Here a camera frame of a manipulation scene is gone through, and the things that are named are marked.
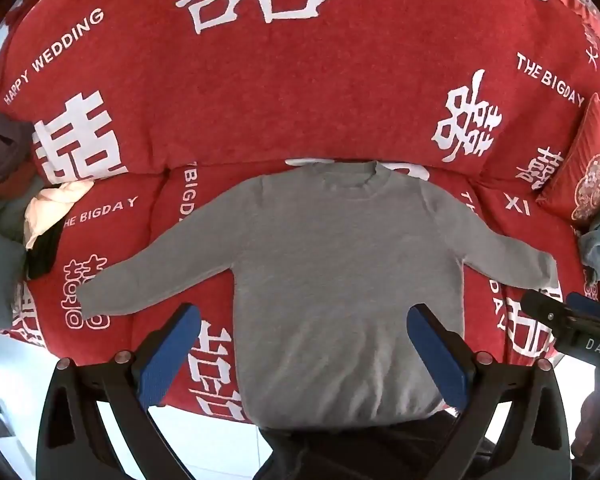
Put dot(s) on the person's dark pants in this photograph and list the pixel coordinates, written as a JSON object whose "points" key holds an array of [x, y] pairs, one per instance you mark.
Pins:
{"points": [[350, 452]]}

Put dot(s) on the peach cloth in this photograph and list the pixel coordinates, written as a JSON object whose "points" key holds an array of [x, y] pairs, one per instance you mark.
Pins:
{"points": [[47, 207]]}

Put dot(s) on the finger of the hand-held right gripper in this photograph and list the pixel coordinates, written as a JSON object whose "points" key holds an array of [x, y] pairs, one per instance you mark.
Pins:
{"points": [[585, 304], [542, 307]]}

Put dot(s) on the black cloth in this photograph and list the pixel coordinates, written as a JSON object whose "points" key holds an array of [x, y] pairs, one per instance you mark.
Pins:
{"points": [[44, 255]]}

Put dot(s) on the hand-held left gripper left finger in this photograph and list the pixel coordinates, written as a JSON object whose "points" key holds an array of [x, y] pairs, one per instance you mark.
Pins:
{"points": [[166, 355]]}

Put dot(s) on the red printed sofa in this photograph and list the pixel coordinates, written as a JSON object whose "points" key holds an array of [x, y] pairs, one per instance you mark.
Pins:
{"points": [[280, 90]]}

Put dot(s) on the grey knit sweater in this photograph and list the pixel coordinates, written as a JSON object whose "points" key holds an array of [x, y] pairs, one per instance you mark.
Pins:
{"points": [[340, 280]]}

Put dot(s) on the person's right hand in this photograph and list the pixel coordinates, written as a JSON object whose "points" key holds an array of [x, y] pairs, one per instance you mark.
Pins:
{"points": [[595, 430]]}

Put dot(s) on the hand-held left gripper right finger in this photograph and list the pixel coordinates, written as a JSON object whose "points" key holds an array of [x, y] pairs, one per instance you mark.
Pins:
{"points": [[437, 355]]}

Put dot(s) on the purple grey cloth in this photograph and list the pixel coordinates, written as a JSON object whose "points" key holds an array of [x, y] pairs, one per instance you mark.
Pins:
{"points": [[2, 145]]}

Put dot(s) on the red embroidered cushion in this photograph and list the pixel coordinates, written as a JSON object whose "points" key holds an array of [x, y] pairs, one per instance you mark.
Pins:
{"points": [[582, 170]]}

